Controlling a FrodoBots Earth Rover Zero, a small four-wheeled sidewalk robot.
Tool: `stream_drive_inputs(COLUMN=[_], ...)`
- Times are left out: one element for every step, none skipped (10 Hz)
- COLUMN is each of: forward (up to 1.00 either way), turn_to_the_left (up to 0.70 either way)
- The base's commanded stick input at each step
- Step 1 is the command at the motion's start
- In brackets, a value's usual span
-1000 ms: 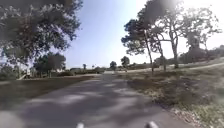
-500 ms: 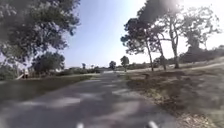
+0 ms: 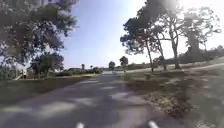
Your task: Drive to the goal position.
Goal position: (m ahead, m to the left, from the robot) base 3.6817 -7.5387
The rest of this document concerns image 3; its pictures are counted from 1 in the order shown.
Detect small round tree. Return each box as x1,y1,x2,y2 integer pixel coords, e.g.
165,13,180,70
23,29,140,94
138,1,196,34
119,55,130,72
108,60,117,71

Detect low green hedge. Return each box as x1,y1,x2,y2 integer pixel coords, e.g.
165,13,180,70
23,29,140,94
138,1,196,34
55,67,104,77

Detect grey asphalt path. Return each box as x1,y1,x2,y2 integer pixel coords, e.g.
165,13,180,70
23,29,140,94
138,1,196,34
0,70,188,128

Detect tall bare-trunked tree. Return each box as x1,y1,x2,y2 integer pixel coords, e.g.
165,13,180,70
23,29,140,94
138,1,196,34
119,14,158,73
182,6,222,58
143,0,194,70

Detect dark bushy tree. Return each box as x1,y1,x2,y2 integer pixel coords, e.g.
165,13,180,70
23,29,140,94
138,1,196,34
29,52,65,78

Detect robot's own part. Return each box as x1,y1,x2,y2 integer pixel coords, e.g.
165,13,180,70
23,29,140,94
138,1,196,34
147,120,160,128
75,122,85,128

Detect grass verge with dry leaves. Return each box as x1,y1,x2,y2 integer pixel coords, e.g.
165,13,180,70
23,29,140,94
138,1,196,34
117,63,224,128

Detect shaded grass verge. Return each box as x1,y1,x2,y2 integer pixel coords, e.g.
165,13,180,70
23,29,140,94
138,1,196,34
0,75,98,105

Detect large leafy tree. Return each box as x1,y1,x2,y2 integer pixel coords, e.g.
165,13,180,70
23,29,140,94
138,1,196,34
0,0,80,68

